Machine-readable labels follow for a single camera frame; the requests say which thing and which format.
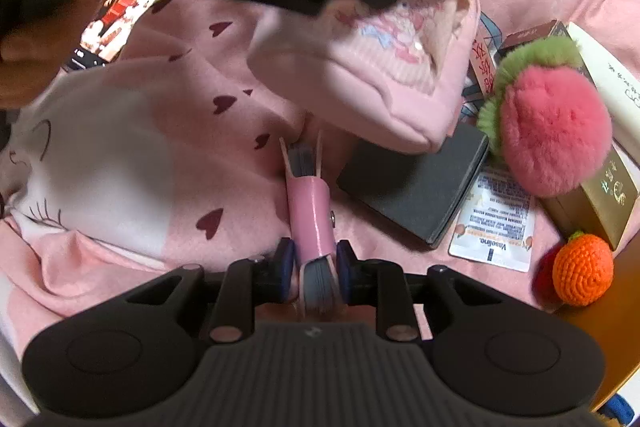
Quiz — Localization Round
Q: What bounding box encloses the card with red characters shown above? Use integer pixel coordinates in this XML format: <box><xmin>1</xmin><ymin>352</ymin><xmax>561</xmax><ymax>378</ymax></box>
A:
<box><xmin>467</xmin><ymin>24</ymin><xmax>501</xmax><ymax>98</ymax></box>

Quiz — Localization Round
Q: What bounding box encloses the pink plush peach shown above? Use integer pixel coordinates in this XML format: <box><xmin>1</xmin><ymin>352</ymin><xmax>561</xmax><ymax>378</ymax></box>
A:
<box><xmin>475</xmin><ymin>38</ymin><xmax>613</xmax><ymax>198</ymax></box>

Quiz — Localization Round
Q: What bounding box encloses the orange crochet tangerine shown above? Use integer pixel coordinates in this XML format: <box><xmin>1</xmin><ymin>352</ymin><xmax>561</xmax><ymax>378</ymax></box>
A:
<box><xmin>551</xmin><ymin>229</ymin><xmax>615</xmax><ymax>308</ymax></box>

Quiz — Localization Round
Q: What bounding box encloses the red crochet fruit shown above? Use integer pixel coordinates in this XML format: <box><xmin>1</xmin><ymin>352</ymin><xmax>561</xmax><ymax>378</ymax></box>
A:
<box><xmin>532</xmin><ymin>244</ymin><xmax>563</xmax><ymax>308</ymax></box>

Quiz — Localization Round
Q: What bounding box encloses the person's left hand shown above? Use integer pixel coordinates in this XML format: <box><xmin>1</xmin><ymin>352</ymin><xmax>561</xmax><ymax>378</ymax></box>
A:
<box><xmin>0</xmin><ymin>0</ymin><xmax>106</xmax><ymax>110</ymax></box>

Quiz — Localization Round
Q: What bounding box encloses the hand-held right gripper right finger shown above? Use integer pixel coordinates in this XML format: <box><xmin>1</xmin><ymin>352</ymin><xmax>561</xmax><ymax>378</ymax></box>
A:
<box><xmin>335</xmin><ymin>239</ymin><xmax>501</xmax><ymax>343</ymax></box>

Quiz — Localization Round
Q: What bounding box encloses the blue plastic object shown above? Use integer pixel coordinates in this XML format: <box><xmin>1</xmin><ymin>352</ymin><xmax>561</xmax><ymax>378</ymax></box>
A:
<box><xmin>597</xmin><ymin>389</ymin><xmax>636</xmax><ymax>423</ymax></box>

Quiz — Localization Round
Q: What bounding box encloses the orange cardboard lid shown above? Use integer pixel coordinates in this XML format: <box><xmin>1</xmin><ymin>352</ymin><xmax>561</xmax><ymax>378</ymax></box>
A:
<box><xmin>552</xmin><ymin>247</ymin><xmax>640</xmax><ymax>413</ymax></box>

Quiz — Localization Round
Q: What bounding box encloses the white printed sachet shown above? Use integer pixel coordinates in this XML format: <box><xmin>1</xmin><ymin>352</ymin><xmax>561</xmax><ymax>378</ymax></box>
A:
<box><xmin>447</xmin><ymin>164</ymin><xmax>538</xmax><ymax>274</ymax></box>

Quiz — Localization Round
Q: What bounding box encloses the black notebook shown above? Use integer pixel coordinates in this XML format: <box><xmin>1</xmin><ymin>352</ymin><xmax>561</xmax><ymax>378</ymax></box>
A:
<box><xmin>336</xmin><ymin>122</ymin><xmax>491</xmax><ymax>250</ymax></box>

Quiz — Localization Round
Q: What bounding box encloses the pink printed blanket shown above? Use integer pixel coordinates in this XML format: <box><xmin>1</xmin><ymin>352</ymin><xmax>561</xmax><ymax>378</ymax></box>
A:
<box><xmin>0</xmin><ymin>0</ymin><xmax>640</xmax><ymax>408</ymax></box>

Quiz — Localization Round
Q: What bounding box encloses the pink grey hair clip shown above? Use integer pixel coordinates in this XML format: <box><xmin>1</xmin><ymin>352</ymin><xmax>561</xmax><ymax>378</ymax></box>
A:
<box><xmin>277</xmin><ymin>129</ymin><xmax>346</xmax><ymax>315</ymax></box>

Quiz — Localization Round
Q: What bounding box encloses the pink plush pouch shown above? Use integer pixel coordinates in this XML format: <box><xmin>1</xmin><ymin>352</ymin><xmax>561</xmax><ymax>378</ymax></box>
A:
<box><xmin>247</xmin><ymin>0</ymin><xmax>483</xmax><ymax>155</ymax></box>

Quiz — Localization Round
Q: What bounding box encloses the gold gift box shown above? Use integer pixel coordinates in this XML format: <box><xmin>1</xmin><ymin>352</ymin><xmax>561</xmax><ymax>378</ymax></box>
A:
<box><xmin>540</xmin><ymin>147</ymin><xmax>640</xmax><ymax>253</ymax></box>

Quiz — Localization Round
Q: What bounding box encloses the small brown box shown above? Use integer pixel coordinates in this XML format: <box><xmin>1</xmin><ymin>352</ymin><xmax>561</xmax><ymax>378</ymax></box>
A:
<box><xmin>497</xmin><ymin>19</ymin><xmax>571</xmax><ymax>55</ymax></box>

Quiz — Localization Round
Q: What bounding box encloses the white glasses case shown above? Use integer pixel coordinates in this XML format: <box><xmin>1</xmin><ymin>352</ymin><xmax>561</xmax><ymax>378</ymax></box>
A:
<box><xmin>565</xmin><ymin>21</ymin><xmax>640</xmax><ymax>152</ymax></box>

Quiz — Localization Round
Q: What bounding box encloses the red printed packet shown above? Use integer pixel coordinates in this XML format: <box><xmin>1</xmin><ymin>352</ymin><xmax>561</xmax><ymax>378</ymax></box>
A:
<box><xmin>62</xmin><ymin>0</ymin><xmax>168</xmax><ymax>72</ymax></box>

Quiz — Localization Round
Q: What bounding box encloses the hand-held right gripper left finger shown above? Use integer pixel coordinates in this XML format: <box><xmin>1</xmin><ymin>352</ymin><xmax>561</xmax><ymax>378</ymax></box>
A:
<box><xmin>129</xmin><ymin>237</ymin><xmax>301</xmax><ymax>343</ymax></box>

